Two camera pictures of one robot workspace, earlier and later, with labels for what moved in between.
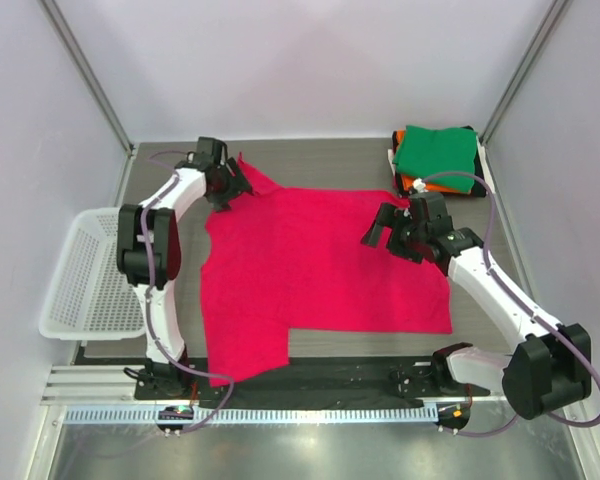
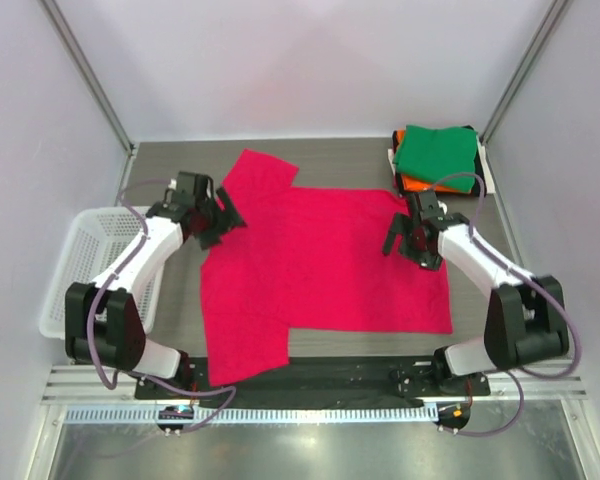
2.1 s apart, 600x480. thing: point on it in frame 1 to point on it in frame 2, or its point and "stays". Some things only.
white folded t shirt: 486,164 stays
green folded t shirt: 424,152 stays
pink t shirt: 295,260 stays
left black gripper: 238,185 to 226,221
